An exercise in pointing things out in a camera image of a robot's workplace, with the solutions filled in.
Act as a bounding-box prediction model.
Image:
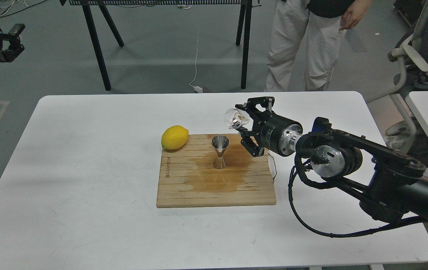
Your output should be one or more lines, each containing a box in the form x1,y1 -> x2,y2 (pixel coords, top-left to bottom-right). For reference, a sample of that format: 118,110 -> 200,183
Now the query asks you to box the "wooden cutting board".
156,133 -> 276,208

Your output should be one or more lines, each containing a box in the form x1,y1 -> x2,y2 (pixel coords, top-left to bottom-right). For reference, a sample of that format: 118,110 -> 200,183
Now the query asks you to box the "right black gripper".
235,97 -> 303,157

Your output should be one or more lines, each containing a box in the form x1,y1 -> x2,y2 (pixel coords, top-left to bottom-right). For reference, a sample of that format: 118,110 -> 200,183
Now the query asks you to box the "steel double jigger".
212,134 -> 230,170

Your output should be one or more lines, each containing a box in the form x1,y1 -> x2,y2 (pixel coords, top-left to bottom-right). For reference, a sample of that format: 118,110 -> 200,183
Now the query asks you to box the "black metal rack table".
60,0 -> 261,91

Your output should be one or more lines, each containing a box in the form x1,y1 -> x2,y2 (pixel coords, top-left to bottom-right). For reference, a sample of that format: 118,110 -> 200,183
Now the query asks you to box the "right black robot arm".
225,94 -> 428,238

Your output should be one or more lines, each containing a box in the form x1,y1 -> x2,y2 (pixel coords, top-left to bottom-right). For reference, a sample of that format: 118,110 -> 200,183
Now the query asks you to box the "clear glass measuring cup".
224,109 -> 251,129

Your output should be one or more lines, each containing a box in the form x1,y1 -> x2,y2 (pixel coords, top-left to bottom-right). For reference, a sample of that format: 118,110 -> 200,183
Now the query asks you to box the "office chair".
364,0 -> 428,180

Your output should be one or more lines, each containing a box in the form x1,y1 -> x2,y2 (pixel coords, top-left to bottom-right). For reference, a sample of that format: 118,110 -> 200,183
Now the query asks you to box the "yellow lemon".
161,125 -> 189,150

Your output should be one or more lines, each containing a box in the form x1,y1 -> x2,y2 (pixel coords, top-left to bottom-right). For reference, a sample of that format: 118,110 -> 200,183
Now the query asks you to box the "white cable with plug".
189,28 -> 205,93

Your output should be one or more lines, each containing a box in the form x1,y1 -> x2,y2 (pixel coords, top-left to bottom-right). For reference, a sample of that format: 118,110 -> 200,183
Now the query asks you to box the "person in white trousers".
264,0 -> 373,92

